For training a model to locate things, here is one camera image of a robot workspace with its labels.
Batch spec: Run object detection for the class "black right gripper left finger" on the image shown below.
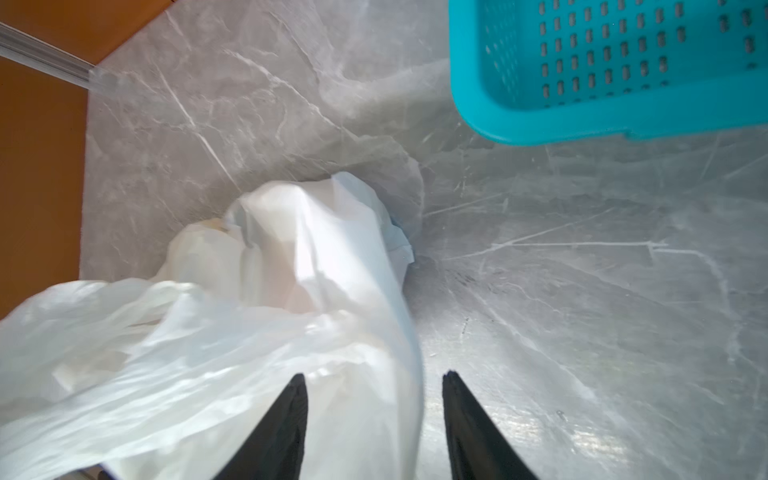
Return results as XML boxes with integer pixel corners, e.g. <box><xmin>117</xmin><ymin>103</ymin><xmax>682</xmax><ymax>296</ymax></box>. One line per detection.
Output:
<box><xmin>215</xmin><ymin>373</ymin><xmax>308</xmax><ymax>480</ymax></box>

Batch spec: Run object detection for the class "teal plastic basket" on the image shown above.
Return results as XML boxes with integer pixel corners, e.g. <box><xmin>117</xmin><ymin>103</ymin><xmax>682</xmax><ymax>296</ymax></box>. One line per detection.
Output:
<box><xmin>449</xmin><ymin>0</ymin><xmax>767</xmax><ymax>146</ymax></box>

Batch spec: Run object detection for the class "aluminium corner post left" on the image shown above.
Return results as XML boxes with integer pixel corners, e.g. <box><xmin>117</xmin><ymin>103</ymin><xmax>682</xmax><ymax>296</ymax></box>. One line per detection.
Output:
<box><xmin>0</xmin><ymin>23</ymin><xmax>93</xmax><ymax>90</ymax></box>

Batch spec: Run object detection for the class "white plastic bag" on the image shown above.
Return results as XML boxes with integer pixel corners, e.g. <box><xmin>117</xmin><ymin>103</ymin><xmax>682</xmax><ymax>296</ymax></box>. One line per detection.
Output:
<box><xmin>1</xmin><ymin>172</ymin><xmax>424</xmax><ymax>479</ymax></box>

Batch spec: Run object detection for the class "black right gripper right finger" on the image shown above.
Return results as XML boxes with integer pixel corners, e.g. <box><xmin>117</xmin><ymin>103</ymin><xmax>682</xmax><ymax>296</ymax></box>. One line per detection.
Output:
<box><xmin>442</xmin><ymin>371</ymin><xmax>538</xmax><ymax>480</ymax></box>

